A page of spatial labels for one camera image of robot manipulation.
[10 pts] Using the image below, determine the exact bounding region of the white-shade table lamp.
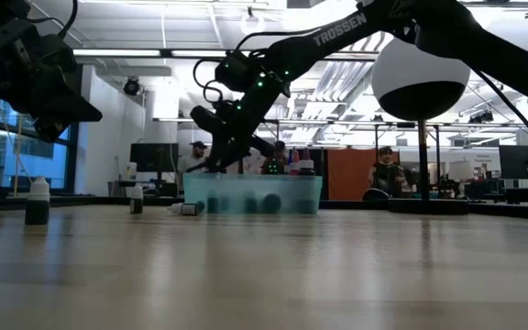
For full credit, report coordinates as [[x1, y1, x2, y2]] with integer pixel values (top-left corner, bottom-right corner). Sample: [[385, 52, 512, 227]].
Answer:
[[447, 159, 475, 199]]

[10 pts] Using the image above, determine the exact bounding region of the teal translucent plastic bin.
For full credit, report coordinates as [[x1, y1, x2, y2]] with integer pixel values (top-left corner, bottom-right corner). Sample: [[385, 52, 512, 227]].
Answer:
[[183, 173, 324, 215]]

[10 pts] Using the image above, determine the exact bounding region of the ceiling light strip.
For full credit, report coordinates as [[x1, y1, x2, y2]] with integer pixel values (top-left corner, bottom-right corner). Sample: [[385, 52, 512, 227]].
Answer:
[[71, 49, 162, 58]]

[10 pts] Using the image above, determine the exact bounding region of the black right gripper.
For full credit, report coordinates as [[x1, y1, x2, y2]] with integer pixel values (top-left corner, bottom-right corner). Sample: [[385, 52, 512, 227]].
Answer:
[[185, 103, 274, 174]]

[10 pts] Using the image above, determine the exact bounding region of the orange partition panel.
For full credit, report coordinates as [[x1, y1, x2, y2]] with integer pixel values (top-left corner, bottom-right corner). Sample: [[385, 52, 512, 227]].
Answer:
[[326, 148, 401, 202]]

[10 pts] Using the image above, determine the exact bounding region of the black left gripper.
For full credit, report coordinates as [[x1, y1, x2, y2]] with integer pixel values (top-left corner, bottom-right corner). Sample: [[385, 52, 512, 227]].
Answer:
[[0, 20, 104, 142]]

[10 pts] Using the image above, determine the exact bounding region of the white globe lamp black base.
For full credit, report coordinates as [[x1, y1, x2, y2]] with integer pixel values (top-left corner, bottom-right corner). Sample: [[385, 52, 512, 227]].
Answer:
[[371, 38, 471, 215]]

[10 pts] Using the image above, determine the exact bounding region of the black ceiling spotlight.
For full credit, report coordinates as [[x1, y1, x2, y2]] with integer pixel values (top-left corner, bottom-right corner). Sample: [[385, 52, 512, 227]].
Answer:
[[123, 76, 141, 97]]

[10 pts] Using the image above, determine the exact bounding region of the person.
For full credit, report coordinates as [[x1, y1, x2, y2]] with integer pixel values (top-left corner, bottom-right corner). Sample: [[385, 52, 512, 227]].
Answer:
[[368, 146, 412, 198], [176, 140, 211, 178], [261, 140, 291, 175]]

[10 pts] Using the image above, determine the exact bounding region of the black computer monitor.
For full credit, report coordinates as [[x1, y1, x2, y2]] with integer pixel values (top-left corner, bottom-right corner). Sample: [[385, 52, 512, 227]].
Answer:
[[129, 142, 181, 174], [498, 145, 528, 181]]

